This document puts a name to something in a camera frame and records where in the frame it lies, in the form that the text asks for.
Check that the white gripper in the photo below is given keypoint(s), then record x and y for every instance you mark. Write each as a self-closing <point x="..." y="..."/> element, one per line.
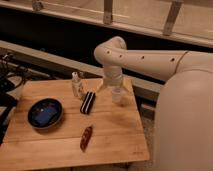
<point x="113" y="76"/>

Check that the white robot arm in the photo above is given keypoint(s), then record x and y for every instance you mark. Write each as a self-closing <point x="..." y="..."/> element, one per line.
<point x="183" y="134"/>

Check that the translucent plastic cup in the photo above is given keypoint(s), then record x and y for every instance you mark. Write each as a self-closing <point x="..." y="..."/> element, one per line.
<point x="118" y="96"/>

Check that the black and white striped block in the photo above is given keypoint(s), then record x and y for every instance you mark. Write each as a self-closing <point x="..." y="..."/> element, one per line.
<point x="87" y="103"/>

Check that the small clear bottle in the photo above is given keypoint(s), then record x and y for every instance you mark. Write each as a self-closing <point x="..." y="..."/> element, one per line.
<point x="77" y="86"/>

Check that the wooden cutting board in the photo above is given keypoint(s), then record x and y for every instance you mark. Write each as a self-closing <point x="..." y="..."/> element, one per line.
<point x="117" y="131"/>

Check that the red brown sausage toy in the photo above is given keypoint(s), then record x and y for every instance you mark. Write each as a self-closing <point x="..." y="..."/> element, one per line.
<point x="86" y="138"/>

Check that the dark blue bowl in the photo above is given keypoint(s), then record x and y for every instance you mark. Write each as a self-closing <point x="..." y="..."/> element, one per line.
<point x="45" y="113"/>

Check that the metal rail frame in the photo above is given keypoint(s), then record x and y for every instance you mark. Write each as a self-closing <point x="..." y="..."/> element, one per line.
<point x="188" y="21"/>

